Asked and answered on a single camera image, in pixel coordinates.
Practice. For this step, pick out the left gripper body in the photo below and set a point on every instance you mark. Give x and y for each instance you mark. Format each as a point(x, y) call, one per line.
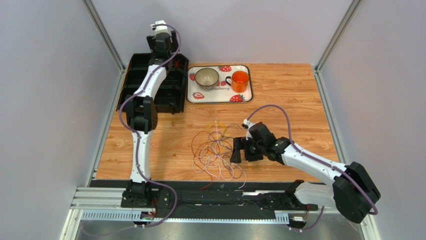
point(173, 47)

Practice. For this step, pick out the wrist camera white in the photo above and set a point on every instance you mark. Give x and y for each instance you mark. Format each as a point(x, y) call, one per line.
point(247, 124)
point(159, 27)

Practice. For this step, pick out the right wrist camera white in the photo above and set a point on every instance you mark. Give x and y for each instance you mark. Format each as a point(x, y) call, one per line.
point(247, 124)

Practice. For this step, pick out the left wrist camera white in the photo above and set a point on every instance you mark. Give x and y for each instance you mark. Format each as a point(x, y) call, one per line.
point(159, 27)

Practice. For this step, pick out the beige ceramic bowl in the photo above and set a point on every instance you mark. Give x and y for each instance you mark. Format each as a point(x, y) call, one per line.
point(207, 78)

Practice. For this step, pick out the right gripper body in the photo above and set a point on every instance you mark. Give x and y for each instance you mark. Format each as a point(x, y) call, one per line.
point(250, 150)

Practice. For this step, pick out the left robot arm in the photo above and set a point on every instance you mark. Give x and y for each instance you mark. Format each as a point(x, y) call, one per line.
point(142, 118)

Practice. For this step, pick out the black compartment bin organizer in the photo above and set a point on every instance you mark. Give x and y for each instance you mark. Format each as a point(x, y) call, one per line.
point(170, 97)

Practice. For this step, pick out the orange mug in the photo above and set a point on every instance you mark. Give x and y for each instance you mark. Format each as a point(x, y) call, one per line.
point(238, 81)

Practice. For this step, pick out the strawberry pattern tray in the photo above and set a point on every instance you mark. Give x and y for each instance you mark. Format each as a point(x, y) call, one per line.
point(223, 91)

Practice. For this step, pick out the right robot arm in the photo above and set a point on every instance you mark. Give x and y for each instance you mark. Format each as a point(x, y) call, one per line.
point(345, 187)

